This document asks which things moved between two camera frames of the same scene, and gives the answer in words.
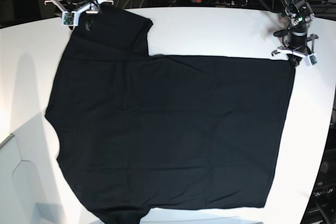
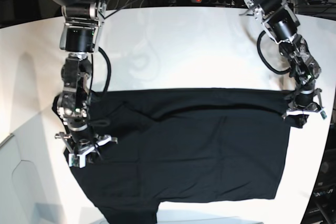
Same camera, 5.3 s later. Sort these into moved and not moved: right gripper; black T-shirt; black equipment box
Moved: black T-shirt; right gripper
Not moved: black equipment box
